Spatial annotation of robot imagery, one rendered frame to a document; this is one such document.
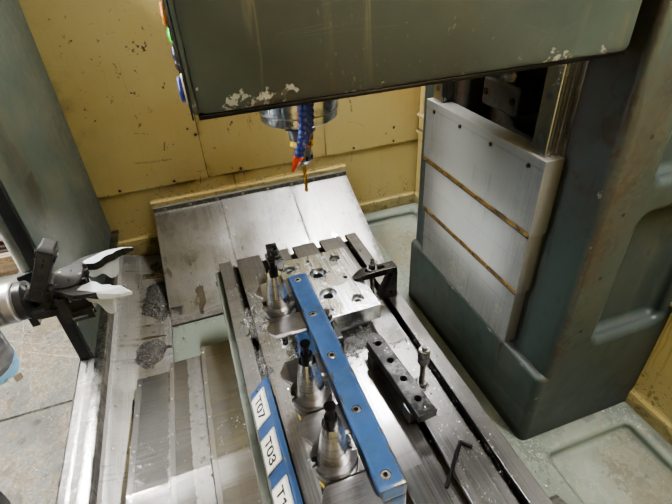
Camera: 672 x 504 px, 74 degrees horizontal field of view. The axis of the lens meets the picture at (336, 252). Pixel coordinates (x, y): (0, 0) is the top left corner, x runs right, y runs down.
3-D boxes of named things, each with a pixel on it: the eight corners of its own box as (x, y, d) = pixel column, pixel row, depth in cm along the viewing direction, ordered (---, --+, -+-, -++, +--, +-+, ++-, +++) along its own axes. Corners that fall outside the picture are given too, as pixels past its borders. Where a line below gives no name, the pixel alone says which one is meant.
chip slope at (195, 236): (174, 359, 156) (153, 303, 141) (168, 256, 208) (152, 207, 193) (406, 295, 177) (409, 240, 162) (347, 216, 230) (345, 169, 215)
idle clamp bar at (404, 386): (416, 435, 97) (418, 417, 94) (362, 353, 117) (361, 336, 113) (435, 426, 99) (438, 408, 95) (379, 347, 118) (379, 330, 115)
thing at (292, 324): (270, 342, 80) (270, 339, 79) (264, 323, 84) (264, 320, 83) (308, 331, 81) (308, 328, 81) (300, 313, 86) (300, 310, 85)
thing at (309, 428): (304, 450, 62) (304, 447, 62) (294, 419, 67) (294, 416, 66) (351, 434, 64) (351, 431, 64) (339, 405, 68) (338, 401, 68)
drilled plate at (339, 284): (299, 341, 116) (297, 327, 113) (274, 277, 139) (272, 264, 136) (380, 317, 122) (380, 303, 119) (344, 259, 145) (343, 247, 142)
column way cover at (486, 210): (502, 347, 116) (545, 162, 87) (416, 250, 153) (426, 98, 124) (518, 342, 117) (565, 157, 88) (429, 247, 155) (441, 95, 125)
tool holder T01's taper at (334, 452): (356, 459, 59) (355, 429, 55) (326, 475, 58) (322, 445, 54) (341, 432, 62) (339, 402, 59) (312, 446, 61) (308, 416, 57)
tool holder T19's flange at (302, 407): (337, 410, 68) (336, 400, 67) (298, 422, 67) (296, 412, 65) (324, 379, 73) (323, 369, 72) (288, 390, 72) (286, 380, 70)
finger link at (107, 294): (140, 310, 83) (99, 303, 85) (130, 286, 79) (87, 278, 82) (129, 322, 80) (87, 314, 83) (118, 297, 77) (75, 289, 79)
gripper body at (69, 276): (102, 292, 91) (36, 308, 87) (87, 258, 86) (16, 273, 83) (99, 316, 85) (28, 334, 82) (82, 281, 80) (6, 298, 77)
